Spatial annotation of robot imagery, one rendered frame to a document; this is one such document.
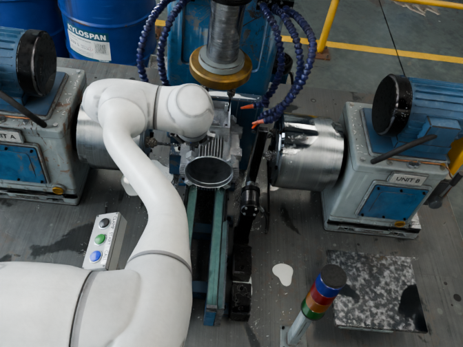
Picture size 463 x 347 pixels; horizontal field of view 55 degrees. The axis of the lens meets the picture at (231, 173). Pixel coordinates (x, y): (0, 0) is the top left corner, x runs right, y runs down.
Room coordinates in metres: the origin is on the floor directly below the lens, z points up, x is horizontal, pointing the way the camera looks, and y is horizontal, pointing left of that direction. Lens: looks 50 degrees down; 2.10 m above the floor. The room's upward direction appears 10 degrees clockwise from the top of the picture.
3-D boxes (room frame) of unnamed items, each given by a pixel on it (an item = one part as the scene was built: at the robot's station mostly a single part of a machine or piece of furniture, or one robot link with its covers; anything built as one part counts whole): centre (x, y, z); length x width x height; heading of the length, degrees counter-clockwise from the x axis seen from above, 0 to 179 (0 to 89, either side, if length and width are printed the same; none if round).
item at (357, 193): (1.07, -0.51, 0.99); 0.35 x 0.31 x 0.37; 96
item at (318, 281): (0.50, -0.27, 1.19); 0.06 x 0.06 x 0.04
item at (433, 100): (1.04, -0.55, 1.16); 0.33 x 0.26 x 0.42; 96
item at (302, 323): (0.50, -0.27, 1.01); 0.08 x 0.08 x 0.42; 6
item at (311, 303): (0.50, -0.27, 1.10); 0.06 x 0.06 x 0.04
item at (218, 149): (1.00, 0.08, 1.02); 0.20 x 0.19 x 0.19; 7
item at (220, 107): (1.04, 0.09, 1.11); 0.12 x 0.11 x 0.07; 7
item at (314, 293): (0.50, -0.27, 1.14); 0.06 x 0.06 x 0.04
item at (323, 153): (1.04, -0.25, 1.04); 0.41 x 0.25 x 0.25; 96
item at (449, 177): (0.98, -0.66, 1.07); 0.08 x 0.07 x 0.20; 6
